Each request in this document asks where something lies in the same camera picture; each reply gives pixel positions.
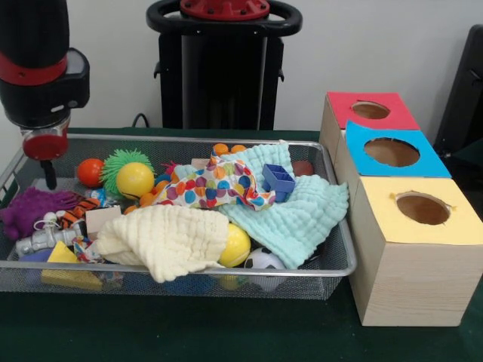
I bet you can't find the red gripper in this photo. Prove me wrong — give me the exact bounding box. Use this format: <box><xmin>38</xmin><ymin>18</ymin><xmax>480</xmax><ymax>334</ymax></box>
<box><xmin>21</xmin><ymin>130</ymin><xmax>71</xmax><ymax>190</ymax></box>

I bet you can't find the small blue-white plastic packet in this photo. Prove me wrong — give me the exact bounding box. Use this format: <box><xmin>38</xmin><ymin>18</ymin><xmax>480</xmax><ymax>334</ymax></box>
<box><xmin>85</xmin><ymin>187</ymin><xmax>110</xmax><ymax>207</ymax></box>

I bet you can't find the cream waffle cloth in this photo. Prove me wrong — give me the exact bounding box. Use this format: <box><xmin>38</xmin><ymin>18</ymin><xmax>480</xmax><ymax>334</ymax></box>
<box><xmin>96</xmin><ymin>205</ymin><xmax>230</xmax><ymax>284</ymax></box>

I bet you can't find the colourful polka dot cloth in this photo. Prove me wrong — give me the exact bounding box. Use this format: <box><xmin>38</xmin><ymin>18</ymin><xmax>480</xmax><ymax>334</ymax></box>
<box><xmin>152</xmin><ymin>153</ymin><xmax>278</xmax><ymax>212</ymax></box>

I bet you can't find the wooden box with three holes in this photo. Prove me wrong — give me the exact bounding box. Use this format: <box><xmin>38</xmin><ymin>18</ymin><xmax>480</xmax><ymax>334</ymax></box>
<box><xmin>318</xmin><ymin>90</ymin><xmax>483</xmax><ymax>327</ymax></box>

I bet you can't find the purple knobbly rubber toy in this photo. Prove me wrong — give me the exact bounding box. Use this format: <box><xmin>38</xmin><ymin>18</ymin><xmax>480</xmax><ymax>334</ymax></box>
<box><xmin>0</xmin><ymin>187</ymin><xmax>82</xmax><ymax>241</ymax></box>

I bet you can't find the green spiky rubber ball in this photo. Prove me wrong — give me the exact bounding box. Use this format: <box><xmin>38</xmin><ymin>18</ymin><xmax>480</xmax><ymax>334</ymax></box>
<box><xmin>100</xmin><ymin>148</ymin><xmax>154</xmax><ymax>189</ymax></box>

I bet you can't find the yellow wedge block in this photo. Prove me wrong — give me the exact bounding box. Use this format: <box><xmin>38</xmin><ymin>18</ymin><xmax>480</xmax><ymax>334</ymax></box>
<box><xmin>40</xmin><ymin>241</ymin><xmax>103</xmax><ymax>290</ymax></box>

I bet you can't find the plain yellow ball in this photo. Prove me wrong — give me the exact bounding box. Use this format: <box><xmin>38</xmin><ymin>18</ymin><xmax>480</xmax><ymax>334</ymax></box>
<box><xmin>115</xmin><ymin>162</ymin><xmax>155</xmax><ymax>200</ymax></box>

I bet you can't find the yellow tennis ball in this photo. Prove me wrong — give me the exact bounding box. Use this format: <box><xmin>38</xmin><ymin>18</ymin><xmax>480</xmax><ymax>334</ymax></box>
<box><xmin>218</xmin><ymin>222</ymin><xmax>252</xmax><ymax>268</ymax></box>

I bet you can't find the dark green table cloth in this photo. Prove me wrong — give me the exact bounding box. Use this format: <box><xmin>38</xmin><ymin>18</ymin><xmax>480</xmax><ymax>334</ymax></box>
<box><xmin>443</xmin><ymin>149</ymin><xmax>483</xmax><ymax>189</ymax></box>
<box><xmin>0</xmin><ymin>127</ymin><xmax>483</xmax><ymax>362</ymax></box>

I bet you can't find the small black-white soccer ball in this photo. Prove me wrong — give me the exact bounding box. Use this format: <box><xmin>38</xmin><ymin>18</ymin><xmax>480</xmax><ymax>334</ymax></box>
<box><xmin>244</xmin><ymin>247</ymin><xmax>288</xmax><ymax>293</ymax></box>

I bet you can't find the blue plastic building block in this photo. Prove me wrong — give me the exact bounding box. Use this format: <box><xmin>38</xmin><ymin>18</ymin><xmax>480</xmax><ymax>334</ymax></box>
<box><xmin>262</xmin><ymin>163</ymin><xmax>297</xmax><ymax>203</ymax></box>

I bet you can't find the mint green waffle cloth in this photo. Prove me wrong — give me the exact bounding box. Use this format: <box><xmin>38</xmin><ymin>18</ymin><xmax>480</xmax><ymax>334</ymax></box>
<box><xmin>173</xmin><ymin>140</ymin><xmax>350</xmax><ymax>269</ymax></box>

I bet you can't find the black upright panel stand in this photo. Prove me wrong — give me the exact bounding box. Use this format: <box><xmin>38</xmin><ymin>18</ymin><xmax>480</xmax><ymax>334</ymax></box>
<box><xmin>433</xmin><ymin>24</ymin><xmax>483</xmax><ymax>159</ymax></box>

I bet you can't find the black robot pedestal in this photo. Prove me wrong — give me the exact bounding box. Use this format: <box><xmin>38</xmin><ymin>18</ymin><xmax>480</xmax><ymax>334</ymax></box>
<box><xmin>146</xmin><ymin>0</ymin><xmax>303</xmax><ymax>131</ymax></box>

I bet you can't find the silver wire mesh bin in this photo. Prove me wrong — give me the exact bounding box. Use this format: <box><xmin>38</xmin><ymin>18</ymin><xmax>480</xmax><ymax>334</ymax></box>
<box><xmin>0</xmin><ymin>132</ymin><xmax>358</xmax><ymax>301</ymax></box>

